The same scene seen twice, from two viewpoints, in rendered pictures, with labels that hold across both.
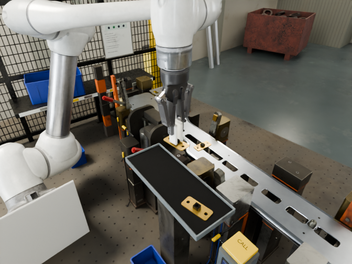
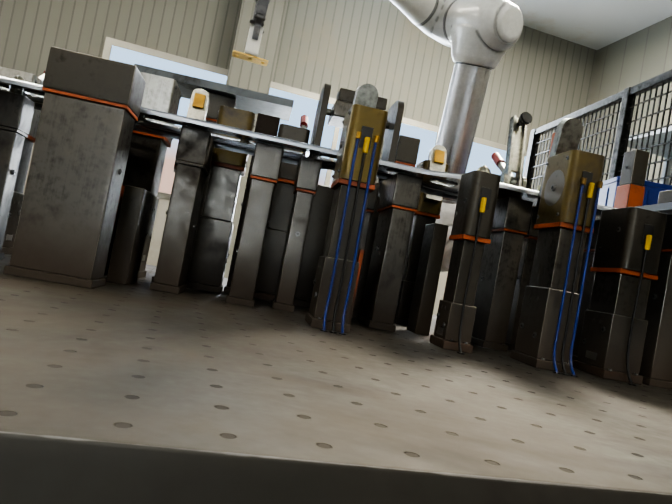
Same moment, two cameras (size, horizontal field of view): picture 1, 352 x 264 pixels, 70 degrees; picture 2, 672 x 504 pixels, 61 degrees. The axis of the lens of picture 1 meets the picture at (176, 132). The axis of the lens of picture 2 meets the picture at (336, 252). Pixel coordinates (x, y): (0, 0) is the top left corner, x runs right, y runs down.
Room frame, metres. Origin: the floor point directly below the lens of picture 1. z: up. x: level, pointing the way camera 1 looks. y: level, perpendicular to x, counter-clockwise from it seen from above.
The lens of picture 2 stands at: (1.50, -1.02, 0.79)
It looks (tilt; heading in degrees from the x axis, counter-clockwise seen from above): 2 degrees up; 119
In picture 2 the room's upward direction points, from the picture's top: 11 degrees clockwise
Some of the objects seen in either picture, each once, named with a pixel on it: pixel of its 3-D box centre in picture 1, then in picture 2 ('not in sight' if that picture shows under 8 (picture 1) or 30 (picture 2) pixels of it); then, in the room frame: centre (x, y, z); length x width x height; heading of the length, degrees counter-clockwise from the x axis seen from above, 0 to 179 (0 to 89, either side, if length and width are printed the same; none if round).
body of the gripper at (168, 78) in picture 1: (174, 83); not in sight; (0.63, 0.00, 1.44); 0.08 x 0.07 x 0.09; 134
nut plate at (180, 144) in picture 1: (176, 141); (250, 56); (0.63, 0.00, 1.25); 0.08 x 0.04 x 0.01; 44
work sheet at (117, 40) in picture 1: (116, 33); not in sight; (1.80, 0.41, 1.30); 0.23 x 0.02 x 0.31; 127
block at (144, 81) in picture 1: (145, 102); not in sight; (1.59, 0.22, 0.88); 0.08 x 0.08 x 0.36; 37
